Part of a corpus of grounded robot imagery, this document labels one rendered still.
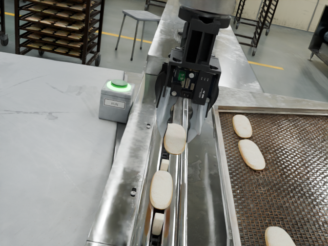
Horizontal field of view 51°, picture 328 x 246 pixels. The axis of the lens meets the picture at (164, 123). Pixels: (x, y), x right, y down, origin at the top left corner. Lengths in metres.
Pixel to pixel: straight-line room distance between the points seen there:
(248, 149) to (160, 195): 0.19
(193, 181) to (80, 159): 0.22
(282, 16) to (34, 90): 7.19
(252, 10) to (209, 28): 7.28
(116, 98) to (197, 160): 0.23
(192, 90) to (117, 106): 0.34
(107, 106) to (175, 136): 0.27
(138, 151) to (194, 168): 0.13
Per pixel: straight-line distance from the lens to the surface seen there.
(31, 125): 0.78
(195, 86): 0.48
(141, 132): 0.71
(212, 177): 0.70
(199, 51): 0.45
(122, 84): 0.80
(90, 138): 0.75
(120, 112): 0.81
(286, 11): 7.88
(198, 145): 0.79
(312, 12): 8.03
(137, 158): 0.63
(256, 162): 0.63
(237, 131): 0.72
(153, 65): 1.01
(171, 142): 0.56
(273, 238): 0.49
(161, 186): 0.58
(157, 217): 0.51
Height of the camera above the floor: 1.22
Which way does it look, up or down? 28 degrees down
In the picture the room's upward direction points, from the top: 12 degrees clockwise
